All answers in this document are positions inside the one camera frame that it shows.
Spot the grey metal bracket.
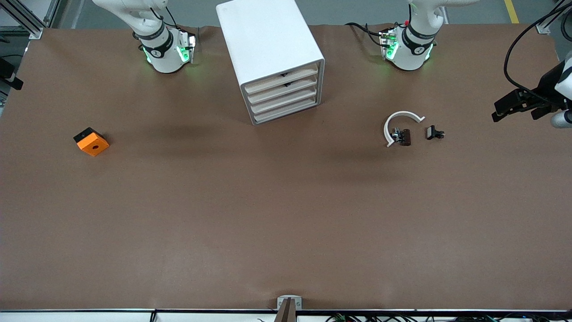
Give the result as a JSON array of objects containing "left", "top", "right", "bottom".
[{"left": 277, "top": 295, "right": 303, "bottom": 311}]

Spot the orange block with black part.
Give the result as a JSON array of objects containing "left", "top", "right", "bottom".
[{"left": 73, "top": 127, "right": 110, "bottom": 157}]

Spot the white half-ring clamp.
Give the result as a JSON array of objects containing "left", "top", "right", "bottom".
[{"left": 383, "top": 111, "right": 426, "bottom": 148}]

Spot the white drawer cabinet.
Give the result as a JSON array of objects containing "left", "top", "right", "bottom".
[{"left": 216, "top": 0, "right": 325, "bottom": 126}]

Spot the black right arm base cable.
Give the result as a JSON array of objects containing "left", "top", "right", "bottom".
[{"left": 150, "top": 5, "right": 199, "bottom": 45}]

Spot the brown strip in bracket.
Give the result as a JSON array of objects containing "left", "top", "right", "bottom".
[{"left": 274, "top": 299, "right": 298, "bottom": 322}]

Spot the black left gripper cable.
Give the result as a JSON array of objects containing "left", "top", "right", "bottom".
[{"left": 504, "top": 2, "right": 572, "bottom": 97}]

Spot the aluminium frame profile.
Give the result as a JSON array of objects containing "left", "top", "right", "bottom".
[
  {"left": 0, "top": 0, "right": 61, "bottom": 40},
  {"left": 535, "top": 0, "right": 572, "bottom": 35}
]

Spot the brown metal valve part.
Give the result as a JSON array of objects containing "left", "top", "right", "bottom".
[{"left": 390, "top": 127, "right": 412, "bottom": 147}]

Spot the brown table cover sheet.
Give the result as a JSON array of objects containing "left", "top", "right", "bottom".
[{"left": 0, "top": 25, "right": 572, "bottom": 311}]

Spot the black left arm base cable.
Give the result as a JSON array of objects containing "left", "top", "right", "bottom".
[{"left": 345, "top": 21, "right": 386, "bottom": 45}]

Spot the black device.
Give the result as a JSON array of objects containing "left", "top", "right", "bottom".
[{"left": 0, "top": 57, "right": 24, "bottom": 91}]

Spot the black arm base cable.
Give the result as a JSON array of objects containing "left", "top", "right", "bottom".
[
  {"left": 150, "top": 5, "right": 199, "bottom": 45},
  {"left": 345, "top": 21, "right": 386, "bottom": 45}
]

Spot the white drawer with beige floor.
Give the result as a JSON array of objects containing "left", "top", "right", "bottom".
[
  {"left": 249, "top": 85, "right": 320, "bottom": 114},
  {"left": 252, "top": 95, "right": 321, "bottom": 125},
  {"left": 246, "top": 75, "right": 320, "bottom": 104},
  {"left": 244, "top": 65, "right": 320, "bottom": 94}
]

